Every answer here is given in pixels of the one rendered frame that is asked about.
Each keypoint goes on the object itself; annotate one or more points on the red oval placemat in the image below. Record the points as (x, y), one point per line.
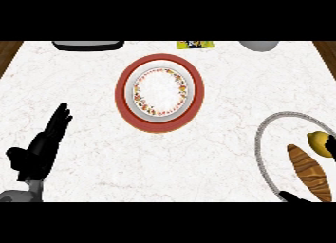
(128, 110)

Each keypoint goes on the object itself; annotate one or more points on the yellow and blue packet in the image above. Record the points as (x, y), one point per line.
(195, 44)

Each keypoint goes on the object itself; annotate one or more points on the yellow lemon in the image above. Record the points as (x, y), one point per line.
(319, 143)

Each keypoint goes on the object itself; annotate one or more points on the white oval placemat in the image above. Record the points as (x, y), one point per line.
(280, 139)

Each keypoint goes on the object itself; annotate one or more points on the brown croissant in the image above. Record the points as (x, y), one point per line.
(311, 172)

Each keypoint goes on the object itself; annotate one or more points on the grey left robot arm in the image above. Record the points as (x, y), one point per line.
(25, 193)

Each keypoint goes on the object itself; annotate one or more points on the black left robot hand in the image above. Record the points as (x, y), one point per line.
(41, 148)

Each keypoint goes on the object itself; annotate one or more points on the white floral rimmed plate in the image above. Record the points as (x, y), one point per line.
(159, 93)

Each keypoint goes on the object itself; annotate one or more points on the grey round bowl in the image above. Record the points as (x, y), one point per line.
(258, 45)

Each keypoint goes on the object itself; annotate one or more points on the black and grey appliance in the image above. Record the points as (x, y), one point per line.
(87, 45)

